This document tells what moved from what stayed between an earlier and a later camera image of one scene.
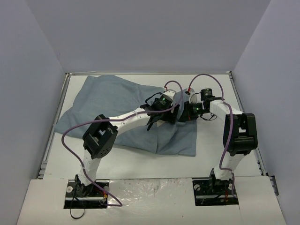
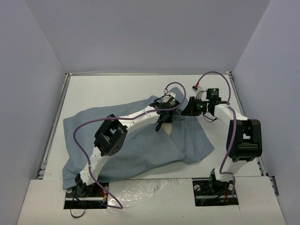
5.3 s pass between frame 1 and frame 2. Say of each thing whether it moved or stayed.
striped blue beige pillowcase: moved
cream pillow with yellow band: moved
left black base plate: stayed
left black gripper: stayed
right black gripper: stayed
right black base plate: stayed
